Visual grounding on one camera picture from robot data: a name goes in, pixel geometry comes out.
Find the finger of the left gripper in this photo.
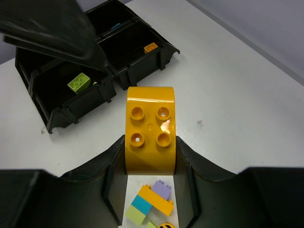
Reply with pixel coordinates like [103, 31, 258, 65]
[0, 0, 106, 70]

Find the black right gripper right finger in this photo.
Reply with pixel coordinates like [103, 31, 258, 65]
[173, 137, 304, 228]

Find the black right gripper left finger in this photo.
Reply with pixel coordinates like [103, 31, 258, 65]
[0, 137, 126, 228]

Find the pale green brick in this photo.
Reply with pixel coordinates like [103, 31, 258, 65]
[125, 205, 146, 226]

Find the green two-stud lego brick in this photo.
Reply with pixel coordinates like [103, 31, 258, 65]
[67, 73, 91, 94]

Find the long orange lego brick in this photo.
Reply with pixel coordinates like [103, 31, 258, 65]
[138, 185, 174, 216]

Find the purple lego brick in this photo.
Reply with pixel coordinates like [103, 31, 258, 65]
[151, 180, 172, 200]

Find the orange small lego brick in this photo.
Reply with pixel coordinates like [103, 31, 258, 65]
[144, 42, 158, 54]

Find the orange square lego brick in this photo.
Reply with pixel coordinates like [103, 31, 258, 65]
[125, 87, 176, 175]

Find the purple lego with striped top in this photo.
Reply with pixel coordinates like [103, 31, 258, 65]
[158, 222, 175, 228]

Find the black divided sorting bin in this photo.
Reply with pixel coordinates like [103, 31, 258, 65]
[15, 0, 178, 133]

